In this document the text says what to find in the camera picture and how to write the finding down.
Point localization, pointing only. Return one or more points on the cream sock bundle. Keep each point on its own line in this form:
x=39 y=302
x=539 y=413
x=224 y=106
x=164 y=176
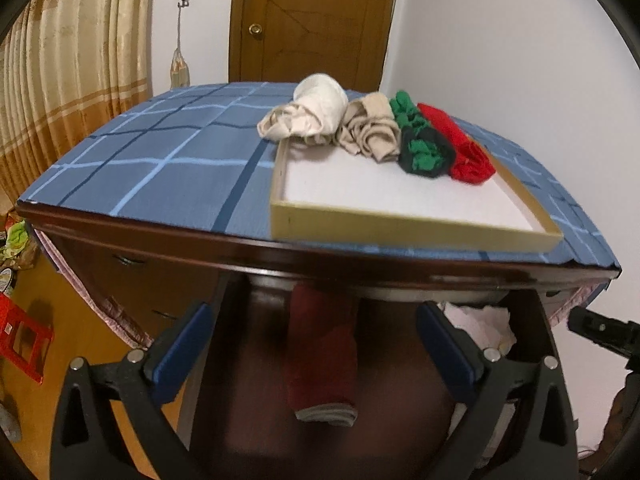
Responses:
x=320 y=100

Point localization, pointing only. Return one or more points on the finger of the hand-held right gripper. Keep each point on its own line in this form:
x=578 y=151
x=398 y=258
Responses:
x=602 y=330

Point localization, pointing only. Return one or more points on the red plastic stool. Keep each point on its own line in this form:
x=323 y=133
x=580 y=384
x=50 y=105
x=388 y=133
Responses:
x=20 y=355

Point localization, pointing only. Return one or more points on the round white plate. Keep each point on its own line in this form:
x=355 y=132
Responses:
x=7 y=281

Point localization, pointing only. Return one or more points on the green cloth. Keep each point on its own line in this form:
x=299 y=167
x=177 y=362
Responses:
x=17 y=235

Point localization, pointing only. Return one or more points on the tasselled curtain tieback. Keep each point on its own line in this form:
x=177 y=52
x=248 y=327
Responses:
x=179 y=67

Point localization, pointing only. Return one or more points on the green black sock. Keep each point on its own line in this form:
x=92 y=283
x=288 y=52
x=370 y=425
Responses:
x=425 y=155

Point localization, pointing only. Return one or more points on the bright red sock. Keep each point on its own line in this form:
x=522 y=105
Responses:
x=470 y=160

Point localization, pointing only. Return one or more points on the dark wooden dresser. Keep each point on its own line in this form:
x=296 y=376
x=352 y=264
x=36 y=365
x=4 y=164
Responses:
x=125 y=285

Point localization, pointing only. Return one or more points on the beige patterned curtain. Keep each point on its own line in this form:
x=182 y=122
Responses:
x=75 y=85

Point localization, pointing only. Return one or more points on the pale pink dotted underwear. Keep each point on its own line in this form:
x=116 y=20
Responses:
x=480 y=325

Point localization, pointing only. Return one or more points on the wooden door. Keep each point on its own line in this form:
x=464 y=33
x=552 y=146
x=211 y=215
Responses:
x=310 y=20

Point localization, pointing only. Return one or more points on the blue checked cloth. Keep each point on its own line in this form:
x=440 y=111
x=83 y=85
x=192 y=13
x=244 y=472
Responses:
x=150 y=160

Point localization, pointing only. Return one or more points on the brass door knob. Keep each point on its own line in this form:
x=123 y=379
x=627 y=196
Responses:
x=256 y=29

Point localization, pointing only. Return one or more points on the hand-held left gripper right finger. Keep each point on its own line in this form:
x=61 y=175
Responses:
x=445 y=350

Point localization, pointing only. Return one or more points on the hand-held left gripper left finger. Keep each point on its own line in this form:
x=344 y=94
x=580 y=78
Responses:
x=180 y=350

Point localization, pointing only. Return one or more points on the wooden drawer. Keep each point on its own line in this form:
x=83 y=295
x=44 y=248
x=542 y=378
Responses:
x=390 y=385

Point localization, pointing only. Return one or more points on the shallow cardboard tray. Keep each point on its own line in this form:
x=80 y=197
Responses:
x=375 y=190

